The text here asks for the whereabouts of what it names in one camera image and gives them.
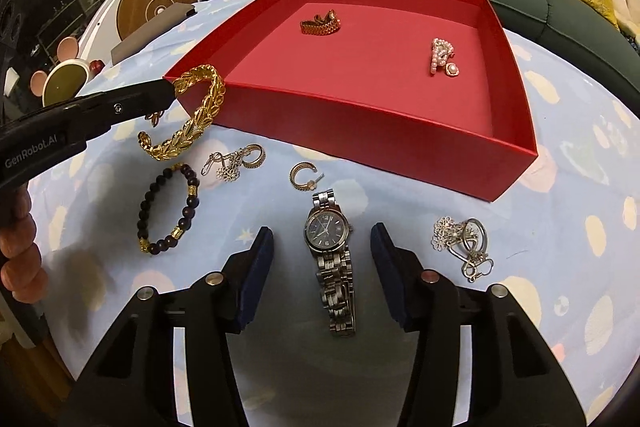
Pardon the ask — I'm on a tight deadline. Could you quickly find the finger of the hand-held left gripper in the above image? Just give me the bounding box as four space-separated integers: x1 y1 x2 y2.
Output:
75 79 179 138

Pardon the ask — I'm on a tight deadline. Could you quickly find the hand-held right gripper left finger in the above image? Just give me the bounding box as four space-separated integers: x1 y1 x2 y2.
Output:
57 227 276 427

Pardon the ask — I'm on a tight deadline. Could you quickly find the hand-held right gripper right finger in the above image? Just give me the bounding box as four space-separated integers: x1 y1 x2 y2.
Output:
370 222 586 427

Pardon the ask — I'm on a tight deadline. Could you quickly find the gold leaf bangle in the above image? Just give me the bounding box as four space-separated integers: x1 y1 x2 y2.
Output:
137 64 227 162

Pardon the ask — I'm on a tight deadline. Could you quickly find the silver wristwatch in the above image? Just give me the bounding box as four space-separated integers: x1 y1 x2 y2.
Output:
302 189 357 338

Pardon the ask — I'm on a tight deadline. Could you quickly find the silver flower necklace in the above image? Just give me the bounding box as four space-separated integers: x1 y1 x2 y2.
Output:
432 216 496 283

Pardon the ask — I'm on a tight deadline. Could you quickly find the dark bead bracelet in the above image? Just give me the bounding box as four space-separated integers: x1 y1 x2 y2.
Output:
136 163 202 256

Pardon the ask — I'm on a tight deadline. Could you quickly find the gold hoop earring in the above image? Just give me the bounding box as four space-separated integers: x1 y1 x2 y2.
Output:
289 162 327 192

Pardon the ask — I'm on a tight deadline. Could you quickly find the silver snowflake chain earring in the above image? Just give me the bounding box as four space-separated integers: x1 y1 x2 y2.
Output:
201 149 243 184

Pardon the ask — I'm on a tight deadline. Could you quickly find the silver hoop earring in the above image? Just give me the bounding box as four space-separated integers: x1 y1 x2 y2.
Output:
239 143 267 170

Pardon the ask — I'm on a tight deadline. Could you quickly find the red cardboard box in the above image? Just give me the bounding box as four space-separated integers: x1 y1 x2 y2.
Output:
164 0 538 202

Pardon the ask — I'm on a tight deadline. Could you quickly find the person's left hand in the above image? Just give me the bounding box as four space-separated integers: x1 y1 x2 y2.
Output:
0 211 49 304

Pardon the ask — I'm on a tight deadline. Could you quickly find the white round-eared mirror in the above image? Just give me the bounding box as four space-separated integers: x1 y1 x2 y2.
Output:
31 36 93 106

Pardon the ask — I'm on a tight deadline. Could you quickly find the white flower-shaped cushion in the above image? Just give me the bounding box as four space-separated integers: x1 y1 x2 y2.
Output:
610 0 640 35

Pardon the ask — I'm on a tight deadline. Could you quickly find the gold chain bracelet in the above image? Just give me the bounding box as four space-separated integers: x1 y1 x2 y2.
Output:
300 9 342 36

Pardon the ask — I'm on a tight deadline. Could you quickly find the pink pearl bracelet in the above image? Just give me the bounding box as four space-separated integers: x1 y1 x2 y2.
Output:
427 37 462 78

